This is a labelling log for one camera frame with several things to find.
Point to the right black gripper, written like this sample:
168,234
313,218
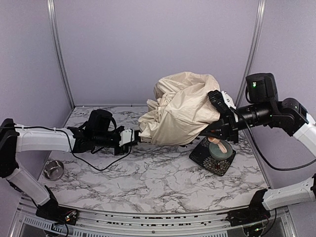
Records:
230,126

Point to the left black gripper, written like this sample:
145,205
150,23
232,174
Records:
118,143

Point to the beige folding umbrella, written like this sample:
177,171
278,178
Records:
181,109

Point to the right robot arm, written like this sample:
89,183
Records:
265,109

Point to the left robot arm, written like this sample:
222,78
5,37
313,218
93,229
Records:
100,131

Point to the pale green ceramic bowl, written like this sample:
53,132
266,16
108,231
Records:
216,152

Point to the black floral square plate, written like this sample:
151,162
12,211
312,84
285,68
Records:
201,156

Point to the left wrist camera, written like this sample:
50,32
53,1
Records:
126,136

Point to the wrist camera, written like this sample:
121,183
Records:
221,101
126,136

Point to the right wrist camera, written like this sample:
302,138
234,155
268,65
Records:
221,101

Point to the right aluminium frame post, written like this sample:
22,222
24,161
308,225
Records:
253,49

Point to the aluminium frame post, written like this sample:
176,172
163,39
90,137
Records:
58,51
253,49

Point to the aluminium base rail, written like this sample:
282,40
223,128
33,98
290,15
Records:
93,223

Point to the left aluminium frame post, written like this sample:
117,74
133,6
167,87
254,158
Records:
58,51

